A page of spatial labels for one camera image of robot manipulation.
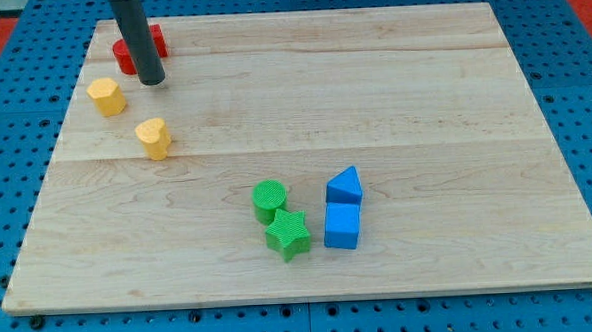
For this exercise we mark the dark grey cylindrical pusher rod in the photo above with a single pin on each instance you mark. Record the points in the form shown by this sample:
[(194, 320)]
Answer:
[(133, 26)]

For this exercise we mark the yellow hexagon block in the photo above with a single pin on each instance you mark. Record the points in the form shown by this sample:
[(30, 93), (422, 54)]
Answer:
[(106, 96)]

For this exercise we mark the red block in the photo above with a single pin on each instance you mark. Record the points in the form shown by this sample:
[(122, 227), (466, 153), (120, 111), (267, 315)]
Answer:
[(122, 54)]

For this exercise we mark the yellow heart block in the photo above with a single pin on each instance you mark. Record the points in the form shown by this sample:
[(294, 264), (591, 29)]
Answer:
[(154, 138)]

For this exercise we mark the green cylinder block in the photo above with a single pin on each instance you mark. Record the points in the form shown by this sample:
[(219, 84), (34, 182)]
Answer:
[(268, 196)]

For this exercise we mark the green star block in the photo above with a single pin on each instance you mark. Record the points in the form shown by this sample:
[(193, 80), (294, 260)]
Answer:
[(288, 234)]

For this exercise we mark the blue triangle block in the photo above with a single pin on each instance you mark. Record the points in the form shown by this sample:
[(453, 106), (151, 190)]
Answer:
[(345, 188)]

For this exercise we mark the blue cube block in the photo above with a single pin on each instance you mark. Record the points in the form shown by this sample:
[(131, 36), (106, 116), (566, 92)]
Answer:
[(342, 225)]

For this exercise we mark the light wooden board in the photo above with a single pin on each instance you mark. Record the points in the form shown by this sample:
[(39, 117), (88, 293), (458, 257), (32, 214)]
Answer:
[(464, 187)]

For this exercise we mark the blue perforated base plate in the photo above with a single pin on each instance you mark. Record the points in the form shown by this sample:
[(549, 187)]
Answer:
[(39, 68)]

